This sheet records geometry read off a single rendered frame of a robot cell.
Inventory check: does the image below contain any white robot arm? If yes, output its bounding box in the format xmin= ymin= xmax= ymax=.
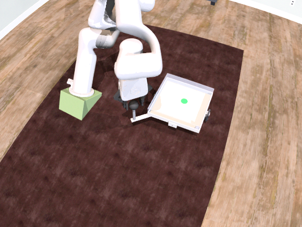
xmin=67 ymin=0 xmax=162 ymax=97

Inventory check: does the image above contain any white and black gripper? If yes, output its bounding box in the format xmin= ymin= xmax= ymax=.
xmin=113 ymin=78 xmax=152 ymax=110

